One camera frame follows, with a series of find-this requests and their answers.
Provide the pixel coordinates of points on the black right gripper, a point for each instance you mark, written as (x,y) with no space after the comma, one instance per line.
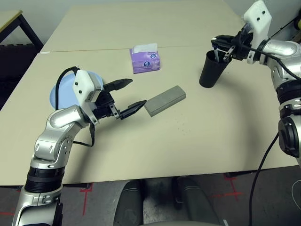
(242,47)

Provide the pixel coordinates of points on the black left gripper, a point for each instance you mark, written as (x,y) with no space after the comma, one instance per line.
(105,106)

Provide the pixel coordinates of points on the white marker blue cap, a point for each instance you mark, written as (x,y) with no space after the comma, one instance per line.
(216,54)

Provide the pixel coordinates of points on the grey glasses case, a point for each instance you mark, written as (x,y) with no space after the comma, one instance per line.
(164,101)

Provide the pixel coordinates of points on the blue plate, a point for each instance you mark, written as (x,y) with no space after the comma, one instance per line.
(63,94)

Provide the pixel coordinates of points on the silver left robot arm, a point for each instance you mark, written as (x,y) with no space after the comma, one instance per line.
(58,120)

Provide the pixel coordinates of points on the black plastic cup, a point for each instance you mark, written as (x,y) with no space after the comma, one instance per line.
(210,73)

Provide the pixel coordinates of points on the purple tissue pack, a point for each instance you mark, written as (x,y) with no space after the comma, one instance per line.
(145,61)

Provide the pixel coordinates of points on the black tripod rod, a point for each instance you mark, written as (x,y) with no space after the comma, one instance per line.
(282,28)

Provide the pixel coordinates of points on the yellow-green chair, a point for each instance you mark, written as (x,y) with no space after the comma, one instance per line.
(298,23)

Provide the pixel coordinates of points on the black table foot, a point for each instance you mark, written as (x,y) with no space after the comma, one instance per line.
(77,186)
(240,174)

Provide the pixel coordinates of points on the grey left robot leg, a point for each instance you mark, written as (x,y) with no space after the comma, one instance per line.
(129,204)

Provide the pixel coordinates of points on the grey robot leg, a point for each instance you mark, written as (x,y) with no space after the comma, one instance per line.
(129,204)
(195,200)

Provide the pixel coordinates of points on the grey right robot leg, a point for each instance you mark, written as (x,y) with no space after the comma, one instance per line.
(195,200)

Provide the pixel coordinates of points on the beige side table black legs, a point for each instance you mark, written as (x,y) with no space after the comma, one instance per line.
(11,21)

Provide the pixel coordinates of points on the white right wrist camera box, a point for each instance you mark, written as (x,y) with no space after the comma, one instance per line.
(257,21)

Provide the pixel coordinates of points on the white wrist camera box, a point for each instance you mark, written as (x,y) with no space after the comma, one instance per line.
(83,87)
(257,21)

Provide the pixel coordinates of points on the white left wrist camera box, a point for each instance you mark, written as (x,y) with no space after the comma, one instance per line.
(83,87)

